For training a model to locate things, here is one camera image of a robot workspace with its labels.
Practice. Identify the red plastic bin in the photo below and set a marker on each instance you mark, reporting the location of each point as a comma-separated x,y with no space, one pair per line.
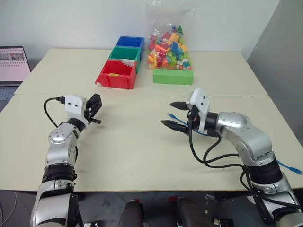
116,79

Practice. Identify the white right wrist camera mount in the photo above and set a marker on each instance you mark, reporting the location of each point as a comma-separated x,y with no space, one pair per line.
201,100

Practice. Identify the dark rounded shape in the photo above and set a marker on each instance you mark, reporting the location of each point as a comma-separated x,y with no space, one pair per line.
191,212
131,214

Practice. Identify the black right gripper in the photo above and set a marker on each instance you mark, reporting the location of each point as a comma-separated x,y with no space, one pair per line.
193,117

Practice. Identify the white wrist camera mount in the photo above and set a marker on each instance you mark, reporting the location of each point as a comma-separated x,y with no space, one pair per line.
74,105
201,100

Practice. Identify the clear plastic sheet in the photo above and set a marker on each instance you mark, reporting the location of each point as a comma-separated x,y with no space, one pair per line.
129,63

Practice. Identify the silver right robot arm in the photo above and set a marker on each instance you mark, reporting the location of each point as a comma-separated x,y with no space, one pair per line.
236,123

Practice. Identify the clear bag of colourful blocks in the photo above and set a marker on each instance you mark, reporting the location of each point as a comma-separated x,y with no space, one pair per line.
169,52

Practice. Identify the small yellow tab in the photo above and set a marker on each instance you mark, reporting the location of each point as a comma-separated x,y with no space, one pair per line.
113,75

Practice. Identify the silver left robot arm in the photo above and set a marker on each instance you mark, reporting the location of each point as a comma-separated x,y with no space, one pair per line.
60,136

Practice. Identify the green rectangular block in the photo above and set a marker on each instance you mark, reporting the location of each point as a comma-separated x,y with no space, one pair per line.
172,76

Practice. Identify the green plastic bin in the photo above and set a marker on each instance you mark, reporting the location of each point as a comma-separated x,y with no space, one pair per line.
124,53

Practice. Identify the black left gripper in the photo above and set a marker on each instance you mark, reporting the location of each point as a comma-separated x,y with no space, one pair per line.
88,113

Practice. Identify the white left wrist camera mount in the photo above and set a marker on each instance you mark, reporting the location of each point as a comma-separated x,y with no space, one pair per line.
74,105

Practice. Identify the open laptop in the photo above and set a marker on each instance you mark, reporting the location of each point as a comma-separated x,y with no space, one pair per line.
11,66

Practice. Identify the blue plastic bin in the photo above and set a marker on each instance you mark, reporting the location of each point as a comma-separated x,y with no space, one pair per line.
130,42

